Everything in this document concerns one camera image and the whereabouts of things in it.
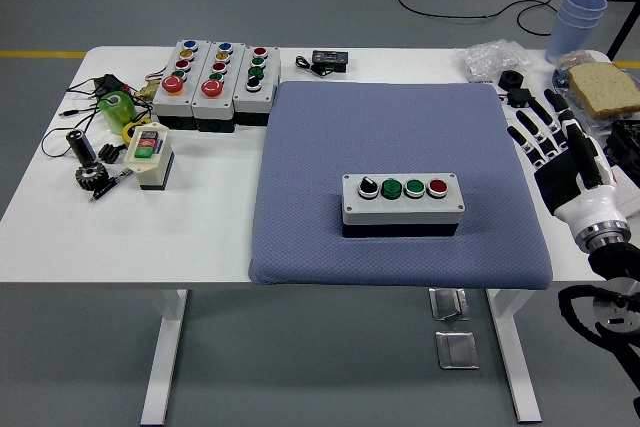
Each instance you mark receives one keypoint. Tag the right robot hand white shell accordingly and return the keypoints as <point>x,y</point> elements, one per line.
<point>560,182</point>

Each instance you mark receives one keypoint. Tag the four-button control box grey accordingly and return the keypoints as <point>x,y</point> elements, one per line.
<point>400,209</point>
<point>252,97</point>

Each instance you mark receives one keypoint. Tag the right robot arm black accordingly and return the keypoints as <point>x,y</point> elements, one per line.
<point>620,259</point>

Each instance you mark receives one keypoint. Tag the five-button box red mushroom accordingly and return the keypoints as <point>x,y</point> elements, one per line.
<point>170,102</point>
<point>212,104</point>

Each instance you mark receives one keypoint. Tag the black device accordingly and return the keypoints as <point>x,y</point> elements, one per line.
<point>627,134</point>

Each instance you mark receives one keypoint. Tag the white paper sheet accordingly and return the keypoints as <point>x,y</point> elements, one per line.
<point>510,112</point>

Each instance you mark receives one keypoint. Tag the blue plate in plastic wrap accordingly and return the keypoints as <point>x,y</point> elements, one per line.
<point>560,81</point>

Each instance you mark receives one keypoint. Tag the slice of bread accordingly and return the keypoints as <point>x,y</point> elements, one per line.
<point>605,89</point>

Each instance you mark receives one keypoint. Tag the clear plastic bag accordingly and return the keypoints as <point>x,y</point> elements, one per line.
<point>487,59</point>

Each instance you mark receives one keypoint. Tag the stack of blue cups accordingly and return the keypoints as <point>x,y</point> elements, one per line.
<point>570,32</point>

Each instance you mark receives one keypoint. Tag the silver floor outlet box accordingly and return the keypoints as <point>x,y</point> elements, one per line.
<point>456,351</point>
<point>447,304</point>

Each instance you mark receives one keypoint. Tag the white table leg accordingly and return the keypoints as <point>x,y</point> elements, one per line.
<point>165,372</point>
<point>517,372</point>

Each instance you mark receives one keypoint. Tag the blue-grey quilted mat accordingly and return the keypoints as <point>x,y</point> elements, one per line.
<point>310,147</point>

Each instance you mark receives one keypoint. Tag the black digital meter module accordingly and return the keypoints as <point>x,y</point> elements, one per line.
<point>330,59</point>

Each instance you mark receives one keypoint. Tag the brass fitting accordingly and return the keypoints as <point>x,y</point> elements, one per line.
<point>146,92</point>

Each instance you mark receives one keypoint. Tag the yellow tape roll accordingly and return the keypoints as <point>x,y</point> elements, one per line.
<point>127,131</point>

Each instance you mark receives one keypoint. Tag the black power adapter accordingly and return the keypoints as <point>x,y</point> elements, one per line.
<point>110,83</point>

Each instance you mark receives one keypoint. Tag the black gear wheel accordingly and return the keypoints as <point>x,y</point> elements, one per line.
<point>92,177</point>

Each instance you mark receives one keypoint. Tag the black metal cylinder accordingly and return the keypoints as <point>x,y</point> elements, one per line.
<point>82,149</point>

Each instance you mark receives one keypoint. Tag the beige switch box green red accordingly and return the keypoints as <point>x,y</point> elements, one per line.
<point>150,172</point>

